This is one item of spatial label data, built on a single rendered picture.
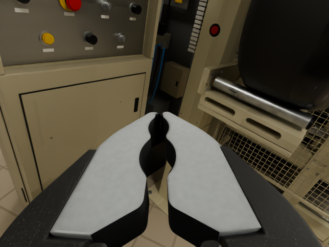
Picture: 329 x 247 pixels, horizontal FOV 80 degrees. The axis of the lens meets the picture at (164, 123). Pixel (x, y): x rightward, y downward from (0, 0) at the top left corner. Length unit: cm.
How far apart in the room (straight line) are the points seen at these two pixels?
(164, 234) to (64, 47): 106
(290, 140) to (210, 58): 42
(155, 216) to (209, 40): 103
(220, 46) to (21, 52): 65
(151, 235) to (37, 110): 91
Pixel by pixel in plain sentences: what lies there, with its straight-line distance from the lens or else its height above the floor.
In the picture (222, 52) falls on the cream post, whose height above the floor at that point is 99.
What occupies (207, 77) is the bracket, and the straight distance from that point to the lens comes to 75.
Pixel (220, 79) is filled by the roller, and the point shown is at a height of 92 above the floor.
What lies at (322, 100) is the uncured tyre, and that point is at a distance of 67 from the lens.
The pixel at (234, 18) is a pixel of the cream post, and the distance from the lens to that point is 83.
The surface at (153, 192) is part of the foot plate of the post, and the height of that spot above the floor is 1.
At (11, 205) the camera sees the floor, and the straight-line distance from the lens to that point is 149.
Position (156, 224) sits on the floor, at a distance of 133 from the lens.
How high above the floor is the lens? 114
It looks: 33 degrees down
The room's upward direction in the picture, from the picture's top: 12 degrees clockwise
